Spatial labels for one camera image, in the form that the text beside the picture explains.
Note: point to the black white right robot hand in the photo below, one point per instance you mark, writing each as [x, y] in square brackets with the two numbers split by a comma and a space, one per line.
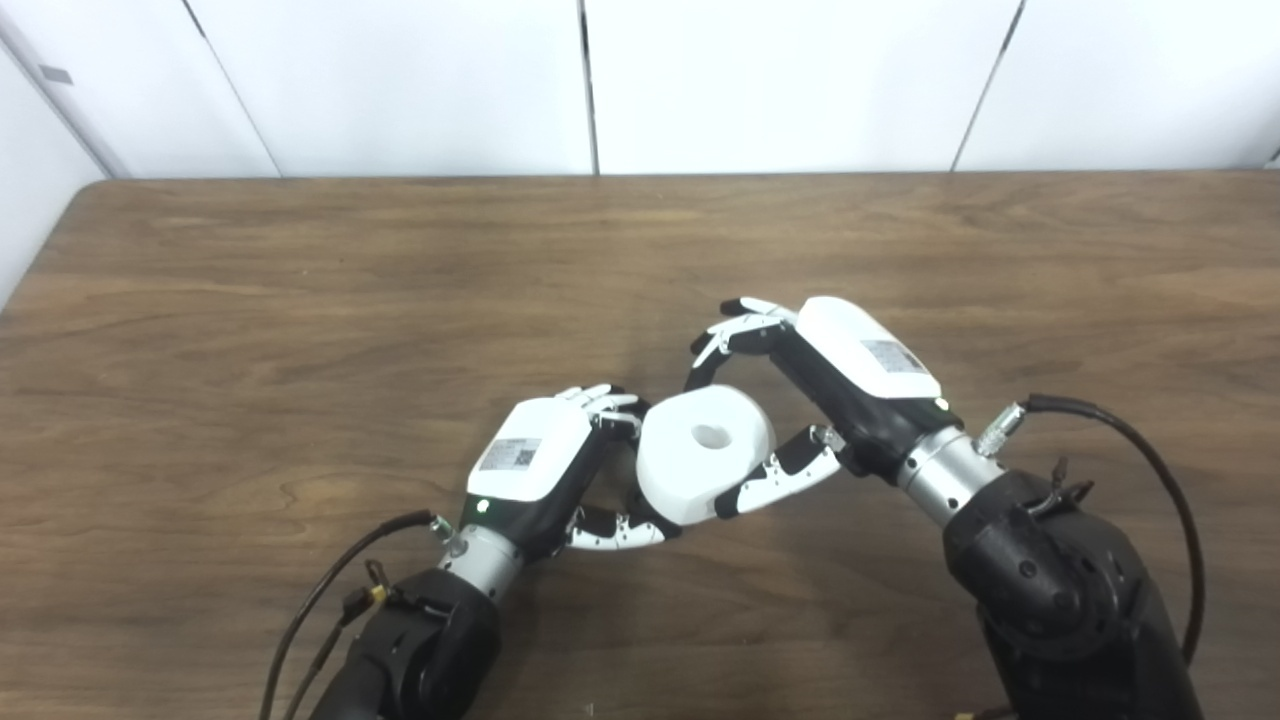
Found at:
[865, 380]

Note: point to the round white piece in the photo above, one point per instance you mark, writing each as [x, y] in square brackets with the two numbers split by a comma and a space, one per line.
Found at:
[700, 455]

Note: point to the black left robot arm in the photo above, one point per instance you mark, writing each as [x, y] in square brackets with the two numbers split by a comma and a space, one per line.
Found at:
[420, 640]

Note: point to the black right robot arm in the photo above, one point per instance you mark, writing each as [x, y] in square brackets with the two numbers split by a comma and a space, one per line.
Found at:
[1060, 590]

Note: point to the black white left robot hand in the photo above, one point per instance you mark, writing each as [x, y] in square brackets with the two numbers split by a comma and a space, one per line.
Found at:
[530, 455]

